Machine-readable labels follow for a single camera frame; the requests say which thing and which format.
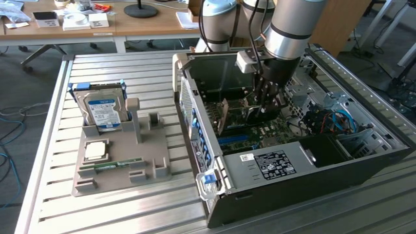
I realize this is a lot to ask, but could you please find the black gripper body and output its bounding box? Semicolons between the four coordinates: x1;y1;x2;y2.
258;57;302;88

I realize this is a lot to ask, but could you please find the green graphics card black fan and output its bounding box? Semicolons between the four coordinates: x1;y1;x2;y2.
216;97;284;137

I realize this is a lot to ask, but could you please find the perforated metal disk bay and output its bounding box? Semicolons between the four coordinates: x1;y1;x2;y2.
282;73;329;115

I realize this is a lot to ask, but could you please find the green motherboard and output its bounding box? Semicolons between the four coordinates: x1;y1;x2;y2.
201;96;308;156

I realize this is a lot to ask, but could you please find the installed RAM stick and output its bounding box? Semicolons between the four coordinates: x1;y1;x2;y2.
224;123;260;132

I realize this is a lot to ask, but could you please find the blue expansion slot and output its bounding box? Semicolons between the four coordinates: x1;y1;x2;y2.
216;133;250;147

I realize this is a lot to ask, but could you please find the grey power supply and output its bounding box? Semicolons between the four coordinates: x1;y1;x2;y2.
221;142;318;190

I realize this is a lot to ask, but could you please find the slanted metal disk bay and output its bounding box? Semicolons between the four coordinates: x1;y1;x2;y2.
334;126;396;160

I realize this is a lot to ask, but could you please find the white paper stack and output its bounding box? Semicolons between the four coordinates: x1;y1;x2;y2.
174;11;202;30

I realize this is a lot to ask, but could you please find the brown cardboard box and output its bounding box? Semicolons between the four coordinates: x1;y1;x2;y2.
186;0;202;17

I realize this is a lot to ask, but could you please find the black open PC case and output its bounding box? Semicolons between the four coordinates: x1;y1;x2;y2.
172;43;416;229

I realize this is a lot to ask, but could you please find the wooden desk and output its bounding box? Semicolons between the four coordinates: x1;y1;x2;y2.
0;0;117;71
114;0;294;53

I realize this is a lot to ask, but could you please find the grey parts rack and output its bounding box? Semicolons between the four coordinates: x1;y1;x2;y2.
70;97;173;197

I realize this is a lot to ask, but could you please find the black round lamp base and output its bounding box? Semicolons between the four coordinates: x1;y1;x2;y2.
122;0;158;19

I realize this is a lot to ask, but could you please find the hard disk blue carrier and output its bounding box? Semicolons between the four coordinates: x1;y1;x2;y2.
66;82;129;134

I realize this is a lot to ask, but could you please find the silver CPU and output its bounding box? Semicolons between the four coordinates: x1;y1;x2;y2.
82;142;108;161

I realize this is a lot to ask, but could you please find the green RAM stick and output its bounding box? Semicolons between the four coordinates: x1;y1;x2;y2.
78;157;144;171

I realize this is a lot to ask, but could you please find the plain white box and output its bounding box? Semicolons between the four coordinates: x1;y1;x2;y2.
88;13;109;29

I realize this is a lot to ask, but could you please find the white box with tape roll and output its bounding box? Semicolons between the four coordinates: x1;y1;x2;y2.
61;13;92;31

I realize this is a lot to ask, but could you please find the black and white box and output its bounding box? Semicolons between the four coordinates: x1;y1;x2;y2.
32;11;60;28

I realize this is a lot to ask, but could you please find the clear plastic bag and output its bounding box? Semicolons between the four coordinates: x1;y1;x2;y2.
0;0;32;23

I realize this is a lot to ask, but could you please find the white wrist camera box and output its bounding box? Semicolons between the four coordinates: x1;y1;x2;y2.
234;50;268;74

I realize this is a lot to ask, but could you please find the blue wire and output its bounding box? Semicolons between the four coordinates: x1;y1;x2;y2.
329;110;358;134

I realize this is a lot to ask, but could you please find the white table frame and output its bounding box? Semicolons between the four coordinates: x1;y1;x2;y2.
357;0;416;66

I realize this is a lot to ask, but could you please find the grey floor cable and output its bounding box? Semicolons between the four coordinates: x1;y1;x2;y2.
0;102;49;117

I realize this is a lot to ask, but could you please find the blue floor cable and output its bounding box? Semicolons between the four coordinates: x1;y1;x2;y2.
0;119;25;209

